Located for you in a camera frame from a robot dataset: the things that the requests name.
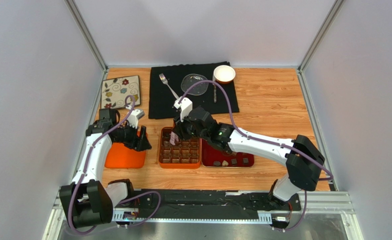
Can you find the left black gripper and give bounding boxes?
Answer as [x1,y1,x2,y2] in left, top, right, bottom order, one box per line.
[113,120,151,152]

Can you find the pink handled metal tongs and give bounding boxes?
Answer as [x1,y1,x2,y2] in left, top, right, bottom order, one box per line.
[169,131,179,146]

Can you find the orange chocolate box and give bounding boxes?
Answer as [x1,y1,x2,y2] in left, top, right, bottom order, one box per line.
[158,127,202,169]

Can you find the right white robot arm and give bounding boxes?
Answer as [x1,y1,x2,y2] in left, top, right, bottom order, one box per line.
[172,107,324,202]

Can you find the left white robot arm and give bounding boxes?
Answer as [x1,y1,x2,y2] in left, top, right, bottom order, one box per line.
[59,108,152,230]

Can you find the light leaf chocolate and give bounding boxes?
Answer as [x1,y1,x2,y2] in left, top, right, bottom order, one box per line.
[163,141,172,148]

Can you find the orange tin lid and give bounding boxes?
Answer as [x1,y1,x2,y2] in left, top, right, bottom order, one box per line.
[105,142,147,169]

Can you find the red lacquer tray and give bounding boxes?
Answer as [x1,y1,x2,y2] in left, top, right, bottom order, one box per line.
[201,141,254,168]

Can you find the clear glass plate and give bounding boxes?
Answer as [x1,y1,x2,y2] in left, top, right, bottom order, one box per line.
[181,73,209,96]

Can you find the silver fork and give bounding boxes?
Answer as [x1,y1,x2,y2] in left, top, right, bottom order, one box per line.
[159,73,179,99]

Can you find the floral square plate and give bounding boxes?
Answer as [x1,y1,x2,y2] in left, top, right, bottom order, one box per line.
[100,75,142,109]

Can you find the white orange bowl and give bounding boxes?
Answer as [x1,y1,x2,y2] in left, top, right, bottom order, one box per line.
[213,65,236,84]

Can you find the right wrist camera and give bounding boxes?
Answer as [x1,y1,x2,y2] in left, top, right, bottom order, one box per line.
[174,96,193,122]

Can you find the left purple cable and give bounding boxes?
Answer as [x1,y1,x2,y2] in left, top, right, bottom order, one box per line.
[67,94,162,236]

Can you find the purple cable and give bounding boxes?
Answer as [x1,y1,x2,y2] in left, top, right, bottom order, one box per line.
[67,94,162,236]
[179,79,334,232]

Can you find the dark handled knife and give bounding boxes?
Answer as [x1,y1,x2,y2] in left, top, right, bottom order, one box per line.
[213,84,217,103]

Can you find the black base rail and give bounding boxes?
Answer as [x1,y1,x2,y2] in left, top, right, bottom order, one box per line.
[113,189,303,222]

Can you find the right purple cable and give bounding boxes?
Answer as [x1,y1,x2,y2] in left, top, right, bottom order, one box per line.
[179,79,334,232]

